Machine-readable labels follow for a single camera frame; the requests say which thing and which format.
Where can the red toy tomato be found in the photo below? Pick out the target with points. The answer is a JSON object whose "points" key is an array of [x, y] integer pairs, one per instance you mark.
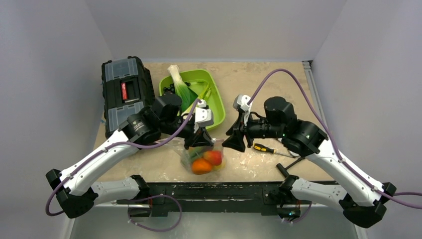
{"points": [[213, 157]]}

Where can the aluminium frame rail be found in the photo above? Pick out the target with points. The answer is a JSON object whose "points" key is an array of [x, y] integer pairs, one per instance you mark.
{"points": [[231, 79]]}

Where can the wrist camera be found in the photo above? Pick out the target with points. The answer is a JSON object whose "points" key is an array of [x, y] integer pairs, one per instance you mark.
{"points": [[242, 105], [203, 115]]}

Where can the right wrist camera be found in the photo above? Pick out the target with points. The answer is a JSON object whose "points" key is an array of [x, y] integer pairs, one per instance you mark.
{"points": [[242, 105]]}

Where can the toy leek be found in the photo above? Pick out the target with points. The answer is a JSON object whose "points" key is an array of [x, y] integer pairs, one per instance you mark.
{"points": [[187, 95]]}

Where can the toy celery stalk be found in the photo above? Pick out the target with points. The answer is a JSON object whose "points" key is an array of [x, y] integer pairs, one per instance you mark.
{"points": [[205, 94]]}

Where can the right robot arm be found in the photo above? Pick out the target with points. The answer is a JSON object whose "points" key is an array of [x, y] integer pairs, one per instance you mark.
{"points": [[358, 196]]}

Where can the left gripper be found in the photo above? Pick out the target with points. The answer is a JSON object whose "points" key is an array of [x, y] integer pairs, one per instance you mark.
{"points": [[202, 138]]}

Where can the black toolbox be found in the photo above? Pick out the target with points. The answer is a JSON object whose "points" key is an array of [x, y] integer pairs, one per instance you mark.
{"points": [[127, 88]]}

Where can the black hammer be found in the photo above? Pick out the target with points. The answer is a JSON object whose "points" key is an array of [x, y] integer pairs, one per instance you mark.
{"points": [[284, 170]]}

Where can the clear zip top bag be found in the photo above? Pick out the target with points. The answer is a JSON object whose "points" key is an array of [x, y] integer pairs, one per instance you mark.
{"points": [[177, 146]]}

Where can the yellow toy pear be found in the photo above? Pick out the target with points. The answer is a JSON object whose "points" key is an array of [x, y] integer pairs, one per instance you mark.
{"points": [[220, 167]]}

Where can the green toy chili pepper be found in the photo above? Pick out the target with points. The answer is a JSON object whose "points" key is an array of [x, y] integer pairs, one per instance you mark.
{"points": [[194, 153]]}

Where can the yellow black screwdriver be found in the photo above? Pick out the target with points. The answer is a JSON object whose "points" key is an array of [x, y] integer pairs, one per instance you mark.
{"points": [[262, 148]]}

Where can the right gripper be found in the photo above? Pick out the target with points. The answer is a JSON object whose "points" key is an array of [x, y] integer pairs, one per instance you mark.
{"points": [[239, 131]]}

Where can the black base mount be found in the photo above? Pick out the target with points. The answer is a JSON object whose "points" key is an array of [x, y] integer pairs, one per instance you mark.
{"points": [[264, 198]]}

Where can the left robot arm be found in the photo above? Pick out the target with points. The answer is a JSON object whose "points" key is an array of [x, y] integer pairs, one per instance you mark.
{"points": [[77, 189]]}

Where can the orange toy tangerine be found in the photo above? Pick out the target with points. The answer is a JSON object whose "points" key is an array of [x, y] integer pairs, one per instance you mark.
{"points": [[201, 166]]}

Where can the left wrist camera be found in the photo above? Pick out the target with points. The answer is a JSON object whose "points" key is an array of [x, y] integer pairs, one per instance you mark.
{"points": [[203, 115]]}

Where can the black toy grapes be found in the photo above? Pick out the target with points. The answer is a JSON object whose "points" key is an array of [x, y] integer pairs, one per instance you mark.
{"points": [[170, 89]]}

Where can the green plastic tray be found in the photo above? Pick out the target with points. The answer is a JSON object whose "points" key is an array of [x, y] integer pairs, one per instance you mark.
{"points": [[197, 80]]}

